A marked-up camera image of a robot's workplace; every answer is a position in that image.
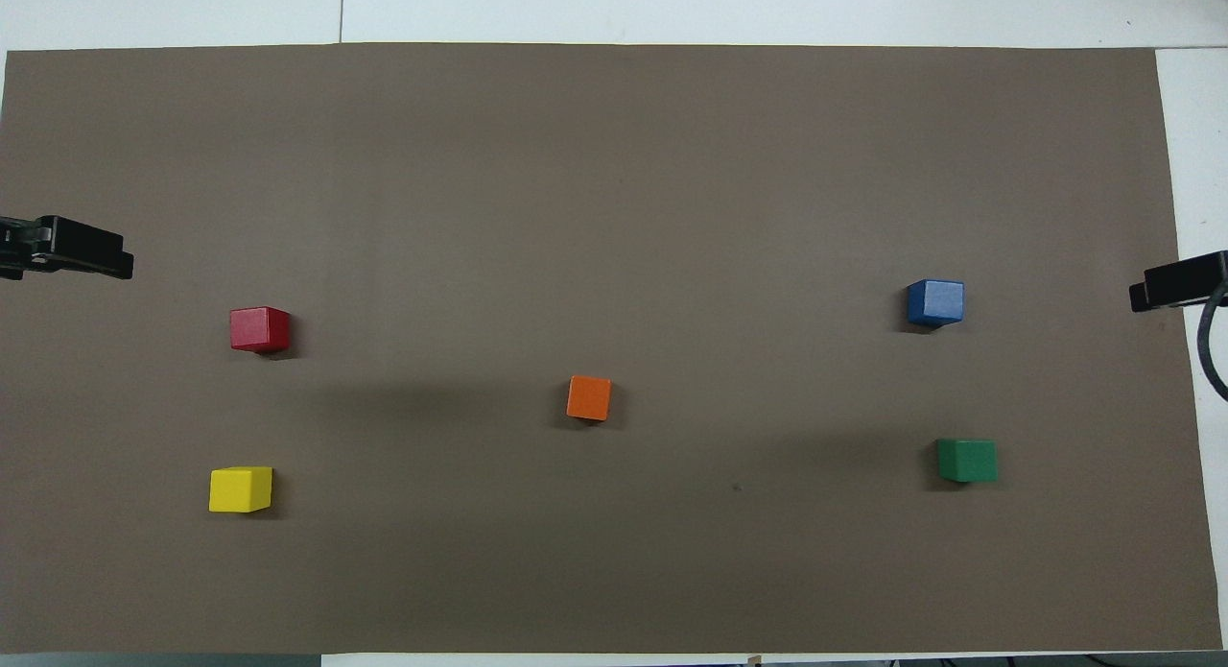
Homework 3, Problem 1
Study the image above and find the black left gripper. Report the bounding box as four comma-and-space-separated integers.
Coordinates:
0, 214, 135, 282

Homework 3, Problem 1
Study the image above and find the red wooden block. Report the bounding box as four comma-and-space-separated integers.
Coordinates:
229, 306, 291, 354

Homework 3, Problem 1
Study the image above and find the blue wooden block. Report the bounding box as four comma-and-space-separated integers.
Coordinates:
907, 279, 966, 328

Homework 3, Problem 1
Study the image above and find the green wooden block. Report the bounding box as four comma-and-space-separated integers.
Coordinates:
935, 438, 999, 484

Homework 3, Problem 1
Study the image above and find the yellow wooden block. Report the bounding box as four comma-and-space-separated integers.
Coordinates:
208, 466, 274, 514

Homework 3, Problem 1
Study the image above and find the orange wooden block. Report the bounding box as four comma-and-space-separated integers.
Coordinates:
565, 375, 613, 423

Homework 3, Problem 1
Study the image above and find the brown table mat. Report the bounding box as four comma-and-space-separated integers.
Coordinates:
0, 42, 1224, 656

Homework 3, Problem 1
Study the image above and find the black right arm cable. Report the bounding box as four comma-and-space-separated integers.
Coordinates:
1197, 281, 1228, 402

